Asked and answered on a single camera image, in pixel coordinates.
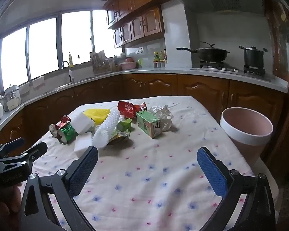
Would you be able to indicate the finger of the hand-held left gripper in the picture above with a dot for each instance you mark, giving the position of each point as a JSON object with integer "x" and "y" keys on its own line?
{"x": 13, "y": 145}
{"x": 35, "y": 151}

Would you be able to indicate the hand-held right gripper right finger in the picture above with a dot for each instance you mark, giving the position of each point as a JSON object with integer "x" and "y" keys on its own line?
{"x": 212, "y": 170}

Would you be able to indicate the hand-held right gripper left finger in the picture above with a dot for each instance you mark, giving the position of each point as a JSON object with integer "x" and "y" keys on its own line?
{"x": 84, "y": 168}

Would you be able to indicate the white foam block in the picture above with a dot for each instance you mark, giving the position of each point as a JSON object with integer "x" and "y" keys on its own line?
{"x": 83, "y": 145}
{"x": 83, "y": 122}

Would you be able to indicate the white bowl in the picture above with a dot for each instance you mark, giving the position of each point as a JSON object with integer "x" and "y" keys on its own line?
{"x": 245, "y": 152}

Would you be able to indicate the green drink pouch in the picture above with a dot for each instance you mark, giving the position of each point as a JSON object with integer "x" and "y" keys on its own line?
{"x": 124, "y": 126}

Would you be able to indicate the person's left hand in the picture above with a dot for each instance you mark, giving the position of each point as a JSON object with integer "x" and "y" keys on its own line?
{"x": 10, "y": 198}

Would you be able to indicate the crushed green can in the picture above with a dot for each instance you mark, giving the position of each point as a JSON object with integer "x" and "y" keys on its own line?
{"x": 67, "y": 133}

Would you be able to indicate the crushed red can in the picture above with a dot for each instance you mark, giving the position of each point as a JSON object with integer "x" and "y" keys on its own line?
{"x": 62, "y": 123}

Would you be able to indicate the white countertop steamer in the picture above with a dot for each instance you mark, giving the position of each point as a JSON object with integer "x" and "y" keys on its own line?
{"x": 12, "y": 99}

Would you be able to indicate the white foam fruit net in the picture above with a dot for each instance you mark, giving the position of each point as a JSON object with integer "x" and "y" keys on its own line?
{"x": 108, "y": 127}

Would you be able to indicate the yellow foam fruit net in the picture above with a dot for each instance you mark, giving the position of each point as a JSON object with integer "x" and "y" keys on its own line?
{"x": 97, "y": 115}

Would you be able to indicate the floral white tablecloth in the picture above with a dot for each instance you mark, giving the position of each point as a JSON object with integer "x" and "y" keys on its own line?
{"x": 147, "y": 173}

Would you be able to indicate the crumpled white plastic bag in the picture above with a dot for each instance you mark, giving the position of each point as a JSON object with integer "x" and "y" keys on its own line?
{"x": 162, "y": 115}

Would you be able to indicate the red snack packet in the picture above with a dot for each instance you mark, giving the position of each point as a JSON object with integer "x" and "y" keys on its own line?
{"x": 128, "y": 108}

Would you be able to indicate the green drink carton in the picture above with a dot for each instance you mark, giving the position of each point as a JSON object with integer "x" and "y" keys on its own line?
{"x": 147, "y": 125}

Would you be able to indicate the wooden base cabinets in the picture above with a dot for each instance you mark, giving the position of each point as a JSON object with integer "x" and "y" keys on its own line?
{"x": 202, "y": 90}

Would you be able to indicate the sink faucet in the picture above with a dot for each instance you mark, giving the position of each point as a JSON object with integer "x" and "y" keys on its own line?
{"x": 69, "y": 73}

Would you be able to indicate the yellow bottle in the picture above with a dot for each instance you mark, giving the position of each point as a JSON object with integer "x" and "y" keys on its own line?
{"x": 70, "y": 61}

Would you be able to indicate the small white bottle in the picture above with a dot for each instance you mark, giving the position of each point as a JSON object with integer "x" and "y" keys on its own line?
{"x": 79, "y": 61}

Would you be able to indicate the gas stove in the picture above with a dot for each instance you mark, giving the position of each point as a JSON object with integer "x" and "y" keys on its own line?
{"x": 228, "y": 68}

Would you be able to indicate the kitchen window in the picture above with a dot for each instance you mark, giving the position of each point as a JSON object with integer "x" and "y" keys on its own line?
{"x": 43, "y": 45}

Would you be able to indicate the pink basin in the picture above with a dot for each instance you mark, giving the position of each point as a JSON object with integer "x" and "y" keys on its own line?
{"x": 127, "y": 65}

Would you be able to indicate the grey kitchen countertop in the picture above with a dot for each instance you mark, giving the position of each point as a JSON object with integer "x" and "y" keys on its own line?
{"x": 159, "y": 71}

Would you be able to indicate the black wok with lid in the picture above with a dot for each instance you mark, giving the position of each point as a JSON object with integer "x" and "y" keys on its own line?
{"x": 210, "y": 54}

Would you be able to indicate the green cup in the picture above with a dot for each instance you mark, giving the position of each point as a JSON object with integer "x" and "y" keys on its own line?
{"x": 140, "y": 62}

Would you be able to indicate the dark cooking pot with lid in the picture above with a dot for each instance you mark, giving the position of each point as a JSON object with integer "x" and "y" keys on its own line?
{"x": 253, "y": 57}

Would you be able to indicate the cluster of seasoning bottles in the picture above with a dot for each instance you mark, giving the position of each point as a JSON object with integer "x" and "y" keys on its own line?
{"x": 159, "y": 59}

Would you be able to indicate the dark wooden display cabinet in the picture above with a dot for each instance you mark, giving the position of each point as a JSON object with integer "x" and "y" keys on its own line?
{"x": 284, "y": 65}

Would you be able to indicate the wooden wall cabinets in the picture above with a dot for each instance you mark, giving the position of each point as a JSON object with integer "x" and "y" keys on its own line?
{"x": 139, "y": 12}

